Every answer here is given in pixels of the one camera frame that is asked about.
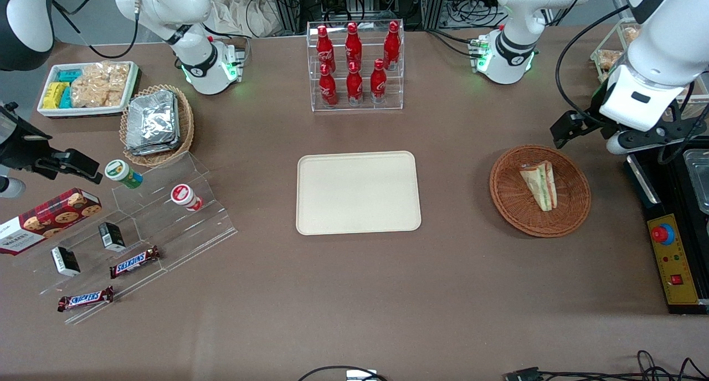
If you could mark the empty-bottomed brown wicker basket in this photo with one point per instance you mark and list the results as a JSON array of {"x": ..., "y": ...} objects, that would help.
[{"x": 512, "y": 195}]

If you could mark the beige plastic tray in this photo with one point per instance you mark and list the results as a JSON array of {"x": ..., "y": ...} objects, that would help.
[{"x": 357, "y": 192}]

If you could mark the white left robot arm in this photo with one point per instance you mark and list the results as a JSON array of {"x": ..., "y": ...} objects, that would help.
[{"x": 664, "y": 37}]

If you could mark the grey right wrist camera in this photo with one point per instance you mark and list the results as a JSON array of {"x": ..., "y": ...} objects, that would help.
[{"x": 11, "y": 188}]

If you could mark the white rectangular snack tray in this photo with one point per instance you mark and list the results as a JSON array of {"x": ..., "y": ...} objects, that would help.
[{"x": 83, "y": 111}]

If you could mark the steel appliance pan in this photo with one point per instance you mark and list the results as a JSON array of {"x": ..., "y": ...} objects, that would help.
[{"x": 699, "y": 176}]

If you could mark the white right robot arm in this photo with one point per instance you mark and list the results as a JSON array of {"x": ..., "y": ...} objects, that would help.
[{"x": 188, "y": 10}]

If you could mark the light wicker basket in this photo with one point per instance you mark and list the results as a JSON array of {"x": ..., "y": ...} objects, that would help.
[{"x": 185, "y": 121}]

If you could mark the clear bagged pastry snack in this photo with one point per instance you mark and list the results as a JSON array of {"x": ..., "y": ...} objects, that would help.
[
  {"x": 609, "y": 60},
  {"x": 631, "y": 35}
]

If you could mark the yellow snack packet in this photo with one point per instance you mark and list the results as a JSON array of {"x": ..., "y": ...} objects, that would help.
[{"x": 54, "y": 94}]

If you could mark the black metal appliance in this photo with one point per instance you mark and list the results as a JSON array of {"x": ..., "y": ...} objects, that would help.
[{"x": 642, "y": 181}]

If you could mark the clear acrylic stepped display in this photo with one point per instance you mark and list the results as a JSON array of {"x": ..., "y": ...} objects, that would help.
[{"x": 166, "y": 231}]

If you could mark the red lidded snack cup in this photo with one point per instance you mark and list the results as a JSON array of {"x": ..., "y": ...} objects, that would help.
[{"x": 184, "y": 196}]

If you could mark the small black box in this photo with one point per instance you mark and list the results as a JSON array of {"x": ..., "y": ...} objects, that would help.
[
  {"x": 66, "y": 261},
  {"x": 112, "y": 237}
]

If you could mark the small white plug block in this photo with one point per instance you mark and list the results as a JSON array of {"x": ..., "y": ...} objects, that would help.
[{"x": 361, "y": 375}]

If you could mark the red rocker switch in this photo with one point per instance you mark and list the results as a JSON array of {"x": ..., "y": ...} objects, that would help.
[{"x": 676, "y": 279}]

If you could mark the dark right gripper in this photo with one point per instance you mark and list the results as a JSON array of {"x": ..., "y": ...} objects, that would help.
[{"x": 21, "y": 146}]

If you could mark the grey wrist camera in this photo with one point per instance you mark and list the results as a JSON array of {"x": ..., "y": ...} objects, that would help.
[
  {"x": 11, "y": 188},
  {"x": 616, "y": 144}
]

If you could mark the red cola bottle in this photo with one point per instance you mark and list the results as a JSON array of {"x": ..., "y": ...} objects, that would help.
[
  {"x": 353, "y": 46},
  {"x": 328, "y": 87},
  {"x": 354, "y": 85},
  {"x": 378, "y": 82},
  {"x": 325, "y": 49},
  {"x": 392, "y": 44}
]

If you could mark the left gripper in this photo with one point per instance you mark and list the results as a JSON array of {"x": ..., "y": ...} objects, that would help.
[{"x": 591, "y": 123}]

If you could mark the silver foil pack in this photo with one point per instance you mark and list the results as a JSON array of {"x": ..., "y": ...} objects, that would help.
[
  {"x": 152, "y": 118},
  {"x": 149, "y": 150}
]

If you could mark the red emergency stop button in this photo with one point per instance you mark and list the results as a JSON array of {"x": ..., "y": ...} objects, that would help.
[{"x": 662, "y": 234}]

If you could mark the clear bag of crackers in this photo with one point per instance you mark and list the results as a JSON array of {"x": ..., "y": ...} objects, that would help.
[{"x": 99, "y": 85}]

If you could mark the green lidded snack cup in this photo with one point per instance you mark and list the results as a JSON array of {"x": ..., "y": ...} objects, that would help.
[{"x": 121, "y": 172}]

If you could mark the clear acrylic bottle rack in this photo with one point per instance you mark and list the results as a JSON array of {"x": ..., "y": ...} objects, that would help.
[{"x": 365, "y": 105}]

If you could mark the triangular sandwich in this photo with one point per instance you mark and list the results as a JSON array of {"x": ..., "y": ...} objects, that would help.
[{"x": 540, "y": 184}]

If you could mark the yellow control panel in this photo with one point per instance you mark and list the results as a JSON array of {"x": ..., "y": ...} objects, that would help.
[{"x": 676, "y": 259}]

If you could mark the red tartan cookie box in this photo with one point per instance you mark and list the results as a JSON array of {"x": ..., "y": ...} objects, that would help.
[{"x": 47, "y": 220}]

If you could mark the brown Snickers bar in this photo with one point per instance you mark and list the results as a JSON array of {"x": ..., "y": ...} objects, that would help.
[
  {"x": 134, "y": 262},
  {"x": 85, "y": 299}
]

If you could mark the teal snack packet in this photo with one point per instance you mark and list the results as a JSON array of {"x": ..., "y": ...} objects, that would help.
[
  {"x": 70, "y": 76},
  {"x": 66, "y": 97}
]

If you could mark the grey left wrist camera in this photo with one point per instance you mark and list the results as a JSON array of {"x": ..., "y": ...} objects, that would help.
[{"x": 616, "y": 144}]

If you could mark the beige cloth bag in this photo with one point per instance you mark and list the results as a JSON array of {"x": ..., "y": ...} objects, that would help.
[{"x": 243, "y": 10}]

